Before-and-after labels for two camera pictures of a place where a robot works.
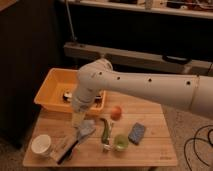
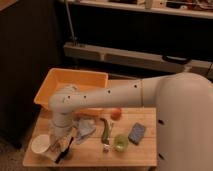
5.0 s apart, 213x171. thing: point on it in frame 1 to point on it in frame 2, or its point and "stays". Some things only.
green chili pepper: x=105 y=132 stays
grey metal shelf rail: x=126 y=57 stays
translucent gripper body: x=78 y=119 to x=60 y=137
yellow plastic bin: x=59 y=80 stays
